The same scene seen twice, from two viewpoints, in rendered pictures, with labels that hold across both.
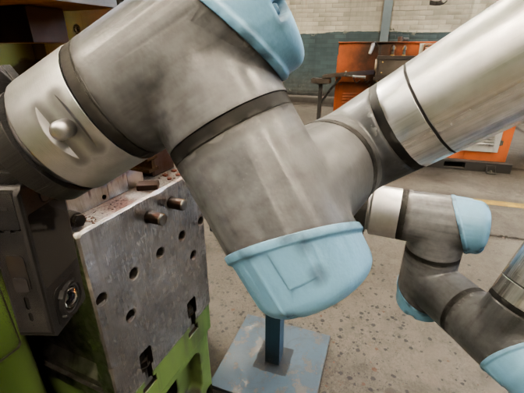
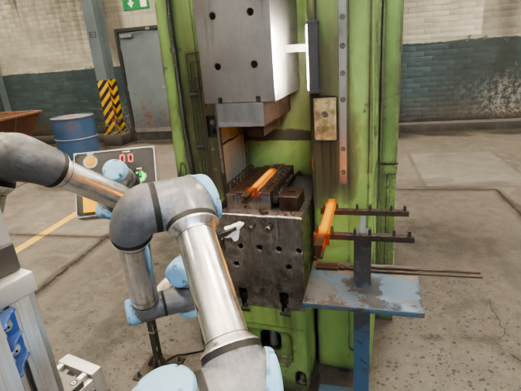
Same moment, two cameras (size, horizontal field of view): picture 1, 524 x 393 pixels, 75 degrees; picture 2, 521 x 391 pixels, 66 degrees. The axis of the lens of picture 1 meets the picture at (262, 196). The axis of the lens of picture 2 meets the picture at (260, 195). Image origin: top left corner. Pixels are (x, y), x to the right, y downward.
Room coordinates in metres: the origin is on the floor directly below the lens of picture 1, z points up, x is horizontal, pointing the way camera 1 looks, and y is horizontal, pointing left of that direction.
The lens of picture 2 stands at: (0.59, -1.30, 1.55)
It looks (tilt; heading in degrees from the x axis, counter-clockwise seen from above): 20 degrees down; 86
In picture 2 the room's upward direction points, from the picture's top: 5 degrees counter-clockwise
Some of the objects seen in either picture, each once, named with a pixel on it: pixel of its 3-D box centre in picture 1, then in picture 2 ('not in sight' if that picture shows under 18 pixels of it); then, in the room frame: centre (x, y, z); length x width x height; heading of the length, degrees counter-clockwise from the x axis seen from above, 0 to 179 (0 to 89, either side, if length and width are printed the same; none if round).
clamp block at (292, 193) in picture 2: (144, 157); (291, 198); (0.83, 0.30, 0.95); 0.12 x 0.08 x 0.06; 67
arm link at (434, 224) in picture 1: (440, 222); (184, 268); (0.43, -0.25, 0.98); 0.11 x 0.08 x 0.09; 67
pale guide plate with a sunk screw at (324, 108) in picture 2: not in sight; (325, 119); (0.98, 0.31, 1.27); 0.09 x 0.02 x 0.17; 157
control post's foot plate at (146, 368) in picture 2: not in sight; (158, 361); (0.10, 0.46, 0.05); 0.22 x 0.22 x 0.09; 67
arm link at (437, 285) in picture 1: (433, 285); (184, 298); (0.41, -0.26, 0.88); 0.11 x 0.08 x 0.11; 16
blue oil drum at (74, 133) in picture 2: not in sight; (79, 147); (-1.59, 4.66, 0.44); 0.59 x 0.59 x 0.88
